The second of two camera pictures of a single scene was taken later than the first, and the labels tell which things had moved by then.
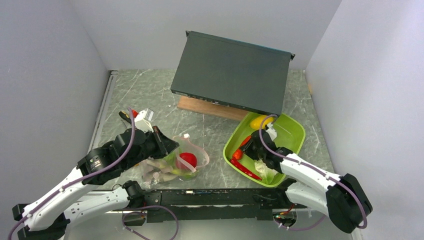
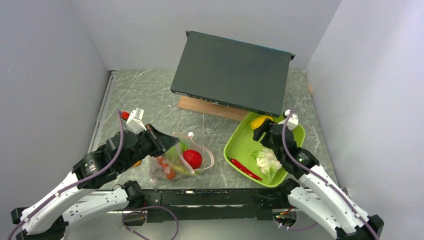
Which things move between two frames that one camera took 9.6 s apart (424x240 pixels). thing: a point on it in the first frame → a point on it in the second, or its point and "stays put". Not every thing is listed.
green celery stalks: x=159 y=170 → x=182 y=169
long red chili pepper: x=243 y=169 stays put
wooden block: x=211 y=108 stays put
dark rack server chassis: x=234 y=73 stays put
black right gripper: x=247 y=150 → x=259 y=131
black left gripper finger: x=166 y=144 stays put
